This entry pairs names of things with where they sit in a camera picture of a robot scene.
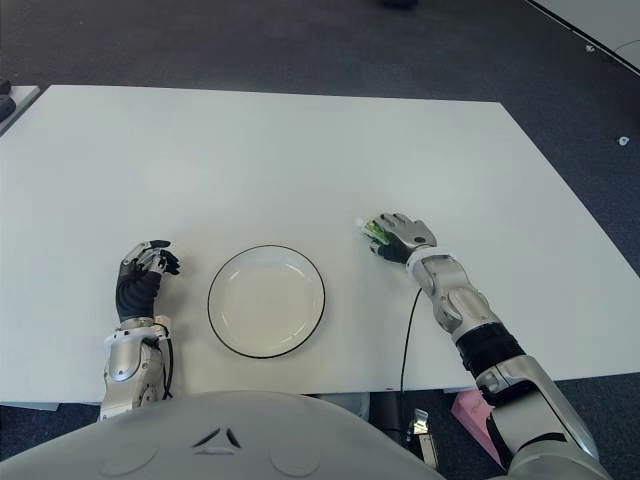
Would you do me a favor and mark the green white toothpaste tube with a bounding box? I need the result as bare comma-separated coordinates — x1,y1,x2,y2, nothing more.
352,216,396,251

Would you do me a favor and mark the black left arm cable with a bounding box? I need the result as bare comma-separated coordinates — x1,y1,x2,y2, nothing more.
157,328,177,401

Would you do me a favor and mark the white plate with black rim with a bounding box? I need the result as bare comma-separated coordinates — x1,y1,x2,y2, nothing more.
207,244,328,359

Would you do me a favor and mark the grey robot torso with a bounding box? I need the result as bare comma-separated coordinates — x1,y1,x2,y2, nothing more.
0,389,446,480

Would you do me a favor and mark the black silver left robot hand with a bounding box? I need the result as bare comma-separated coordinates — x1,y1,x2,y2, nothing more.
114,239,181,322

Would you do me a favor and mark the white side table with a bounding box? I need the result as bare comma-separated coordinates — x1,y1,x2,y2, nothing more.
0,84,42,136

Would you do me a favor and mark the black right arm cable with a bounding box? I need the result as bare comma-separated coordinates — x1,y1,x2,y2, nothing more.
399,288,422,394

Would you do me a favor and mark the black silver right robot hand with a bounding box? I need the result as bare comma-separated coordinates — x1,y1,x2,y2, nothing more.
367,212,439,266

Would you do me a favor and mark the pink cardboard box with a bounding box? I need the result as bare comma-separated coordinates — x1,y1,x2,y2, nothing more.
450,389,504,469

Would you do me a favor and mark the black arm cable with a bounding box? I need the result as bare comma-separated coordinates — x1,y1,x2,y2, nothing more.
399,288,422,394
157,328,177,401

